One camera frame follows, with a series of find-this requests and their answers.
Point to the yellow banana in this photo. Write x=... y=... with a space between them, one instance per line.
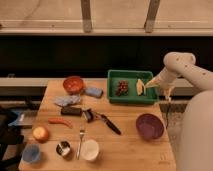
x=140 y=87

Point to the metal window post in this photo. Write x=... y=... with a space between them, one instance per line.
x=86 y=16
x=151 y=15

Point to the red yellow apple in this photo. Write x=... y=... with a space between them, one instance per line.
x=41 y=134

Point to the left metal window post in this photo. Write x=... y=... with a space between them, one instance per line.
x=86 y=16

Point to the blue sponge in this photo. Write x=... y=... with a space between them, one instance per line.
x=94 y=92

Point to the white cup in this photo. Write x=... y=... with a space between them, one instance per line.
x=90 y=150

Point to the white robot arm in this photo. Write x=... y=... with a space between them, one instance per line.
x=196 y=139

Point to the right metal window post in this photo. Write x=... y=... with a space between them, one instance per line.
x=151 y=15

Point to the black chair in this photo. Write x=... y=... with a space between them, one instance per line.
x=9 y=135

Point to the blue plastic cup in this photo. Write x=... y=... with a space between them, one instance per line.
x=31 y=153

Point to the dark red grape bunch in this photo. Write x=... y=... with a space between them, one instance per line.
x=122 y=88

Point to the red bowl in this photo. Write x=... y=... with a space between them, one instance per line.
x=73 y=85

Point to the silver fork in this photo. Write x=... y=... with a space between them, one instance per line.
x=81 y=135

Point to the purple bowl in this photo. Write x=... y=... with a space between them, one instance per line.
x=149 y=126

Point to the small metal cup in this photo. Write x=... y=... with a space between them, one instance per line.
x=63 y=148

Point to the crumpled light blue cloth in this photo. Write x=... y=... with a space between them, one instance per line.
x=67 y=100

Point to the green plastic tray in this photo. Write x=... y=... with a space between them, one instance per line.
x=150 y=96

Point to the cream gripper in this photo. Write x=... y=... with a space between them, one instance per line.
x=154 y=82

